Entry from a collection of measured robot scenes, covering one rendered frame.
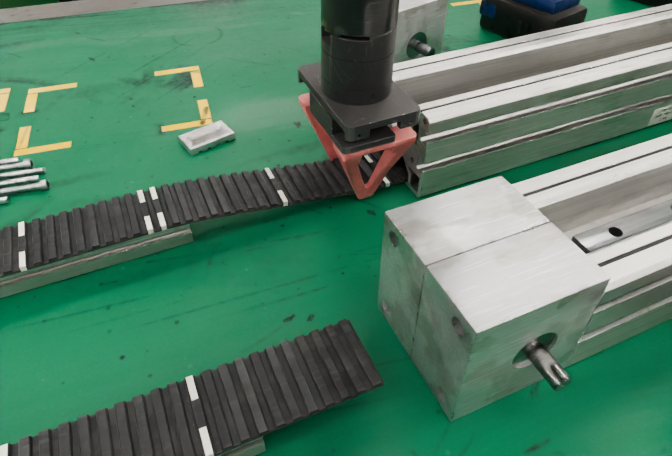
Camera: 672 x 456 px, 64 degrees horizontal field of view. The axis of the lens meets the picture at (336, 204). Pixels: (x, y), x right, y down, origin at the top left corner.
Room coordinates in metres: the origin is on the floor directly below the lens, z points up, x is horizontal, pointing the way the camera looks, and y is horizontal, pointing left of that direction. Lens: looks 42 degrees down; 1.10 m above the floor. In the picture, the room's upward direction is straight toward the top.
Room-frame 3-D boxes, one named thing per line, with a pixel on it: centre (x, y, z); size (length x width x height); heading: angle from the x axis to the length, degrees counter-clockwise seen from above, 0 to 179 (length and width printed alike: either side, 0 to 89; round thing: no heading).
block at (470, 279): (0.21, -0.10, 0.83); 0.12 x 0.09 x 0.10; 24
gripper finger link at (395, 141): (0.38, -0.02, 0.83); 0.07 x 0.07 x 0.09; 25
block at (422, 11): (0.60, -0.07, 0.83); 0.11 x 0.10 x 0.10; 37
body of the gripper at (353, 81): (0.39, -0.02, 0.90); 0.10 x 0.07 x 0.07; 25
